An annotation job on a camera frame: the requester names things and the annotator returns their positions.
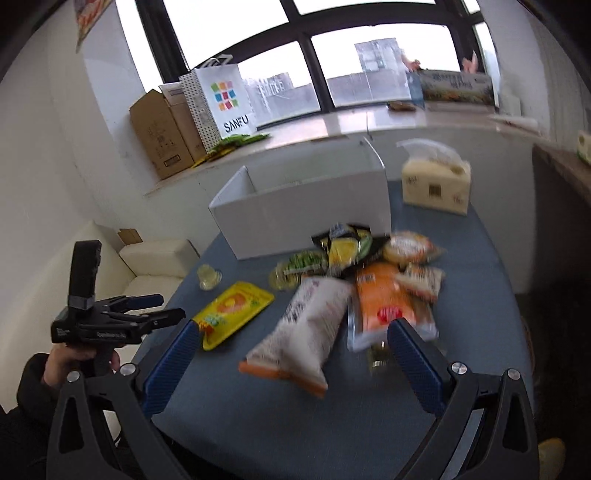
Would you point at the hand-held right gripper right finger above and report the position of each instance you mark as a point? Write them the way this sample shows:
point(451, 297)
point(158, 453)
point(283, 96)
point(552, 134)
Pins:
point(415, 364)

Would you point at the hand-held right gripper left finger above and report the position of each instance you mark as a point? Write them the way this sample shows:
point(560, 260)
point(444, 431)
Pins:
point(175, 360)

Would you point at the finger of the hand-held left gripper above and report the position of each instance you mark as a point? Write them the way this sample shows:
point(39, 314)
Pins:
point(138, 301)
point(161, 319)

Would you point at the beige bread snack packet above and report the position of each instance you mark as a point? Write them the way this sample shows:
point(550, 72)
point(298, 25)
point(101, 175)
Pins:
point(422, 280)

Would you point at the round rice cracker packet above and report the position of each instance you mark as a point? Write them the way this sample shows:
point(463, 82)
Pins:
point(408, 247)

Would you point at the white cardboard box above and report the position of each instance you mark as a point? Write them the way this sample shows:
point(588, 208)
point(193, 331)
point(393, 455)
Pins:
point(304, 217)

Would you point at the person's left forearm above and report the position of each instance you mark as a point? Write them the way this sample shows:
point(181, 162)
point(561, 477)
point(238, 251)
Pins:
point(23, 406)

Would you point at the person's left hand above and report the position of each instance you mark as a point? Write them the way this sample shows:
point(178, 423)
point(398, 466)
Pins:
point(64, 360)

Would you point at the white sofa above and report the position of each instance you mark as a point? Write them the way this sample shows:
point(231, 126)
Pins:
point(147, 258)

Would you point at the clear jelly cup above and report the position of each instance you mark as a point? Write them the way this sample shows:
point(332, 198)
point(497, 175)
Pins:
point(208, 276)
point(282, 279)

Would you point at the flat cardboard piece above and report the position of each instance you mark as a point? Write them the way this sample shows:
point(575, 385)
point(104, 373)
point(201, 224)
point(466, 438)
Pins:
point(129, 236)

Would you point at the orange snack packet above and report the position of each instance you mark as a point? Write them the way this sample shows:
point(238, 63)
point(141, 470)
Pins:
point(383, 295)

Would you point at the white chip bag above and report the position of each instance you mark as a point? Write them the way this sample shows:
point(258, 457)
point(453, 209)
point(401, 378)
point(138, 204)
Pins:
point(304, 332)

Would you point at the black yellow snack packet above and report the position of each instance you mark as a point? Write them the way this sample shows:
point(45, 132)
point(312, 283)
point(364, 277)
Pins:
point(344, 249)

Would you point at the green snack packet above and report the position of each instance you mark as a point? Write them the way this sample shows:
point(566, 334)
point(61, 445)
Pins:
point(304, 261)

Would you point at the brown cardboard box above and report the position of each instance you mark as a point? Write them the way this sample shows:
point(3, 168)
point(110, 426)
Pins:
point(159, 134)

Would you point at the cream tissue pack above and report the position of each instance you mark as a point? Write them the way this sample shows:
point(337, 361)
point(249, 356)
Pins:
point(434, 184)

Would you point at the green packets on sill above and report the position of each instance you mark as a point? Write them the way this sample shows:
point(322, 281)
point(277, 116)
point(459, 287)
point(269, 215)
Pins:
point(231, 142)

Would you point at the white paper shopping bag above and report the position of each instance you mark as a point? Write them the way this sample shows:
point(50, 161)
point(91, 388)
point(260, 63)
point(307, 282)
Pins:
point(226, 99)

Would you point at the wooden shelf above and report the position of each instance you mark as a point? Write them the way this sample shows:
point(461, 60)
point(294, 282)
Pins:
point(565, 170)

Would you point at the white windowsill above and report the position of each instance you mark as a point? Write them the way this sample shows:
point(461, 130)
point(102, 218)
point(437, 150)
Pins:
point(323, 124)

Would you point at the small brown snack packet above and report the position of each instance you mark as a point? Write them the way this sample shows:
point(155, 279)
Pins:
point(401, 106)

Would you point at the white papers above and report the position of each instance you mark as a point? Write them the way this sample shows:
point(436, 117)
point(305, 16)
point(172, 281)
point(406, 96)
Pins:
point(512, 122)

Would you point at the green white tissue pack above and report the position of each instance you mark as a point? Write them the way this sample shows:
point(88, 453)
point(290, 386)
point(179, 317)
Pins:
point(584, 146)

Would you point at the printed milk carton case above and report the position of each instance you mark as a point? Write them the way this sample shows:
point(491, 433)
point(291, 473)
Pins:
point(455, 85)

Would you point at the pink toy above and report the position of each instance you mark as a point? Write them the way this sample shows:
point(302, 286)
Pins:
point(410, 62)
point(472, 62)

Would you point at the wall poster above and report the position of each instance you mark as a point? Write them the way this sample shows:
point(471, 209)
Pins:
point(94, 21)

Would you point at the black window frame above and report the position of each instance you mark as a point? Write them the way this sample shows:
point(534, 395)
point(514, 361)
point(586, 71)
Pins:
point(304, 41)

